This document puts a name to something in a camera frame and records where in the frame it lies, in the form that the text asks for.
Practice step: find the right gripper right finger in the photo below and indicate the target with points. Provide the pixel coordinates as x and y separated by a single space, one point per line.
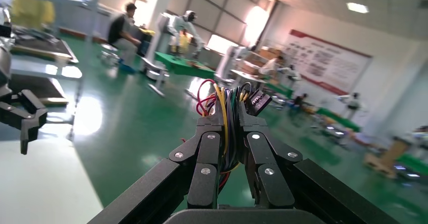
271 169

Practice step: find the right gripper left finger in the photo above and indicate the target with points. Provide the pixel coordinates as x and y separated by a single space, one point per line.
200 169

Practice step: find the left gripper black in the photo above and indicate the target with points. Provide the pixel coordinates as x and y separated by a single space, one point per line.
4 68

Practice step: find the metal shelf rack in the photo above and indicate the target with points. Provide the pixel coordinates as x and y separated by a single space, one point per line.
43 48

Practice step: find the person in white shirt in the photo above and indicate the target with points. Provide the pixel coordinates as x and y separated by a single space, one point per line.
271 67

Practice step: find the green cloth covered table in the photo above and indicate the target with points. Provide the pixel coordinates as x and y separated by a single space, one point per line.
184 67

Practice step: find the small white robot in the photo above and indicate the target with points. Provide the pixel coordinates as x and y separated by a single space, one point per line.
351 103

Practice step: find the yellow cloth bundle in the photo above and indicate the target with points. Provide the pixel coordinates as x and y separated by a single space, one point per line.
31 12

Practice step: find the wooden pallet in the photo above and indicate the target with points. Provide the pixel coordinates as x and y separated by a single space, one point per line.
384 159

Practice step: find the stacked cardboard boxes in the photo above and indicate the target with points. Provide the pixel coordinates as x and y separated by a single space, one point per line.
267 53

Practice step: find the seated person black shirt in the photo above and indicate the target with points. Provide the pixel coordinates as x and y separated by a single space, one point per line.
120 32

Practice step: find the white humanoid robot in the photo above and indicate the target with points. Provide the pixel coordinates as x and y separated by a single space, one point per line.
182 25

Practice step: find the ceiling light panel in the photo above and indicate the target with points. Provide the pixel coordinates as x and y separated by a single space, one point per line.
357 7

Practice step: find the red white wall poster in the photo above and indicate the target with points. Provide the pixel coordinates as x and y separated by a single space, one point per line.
324 62

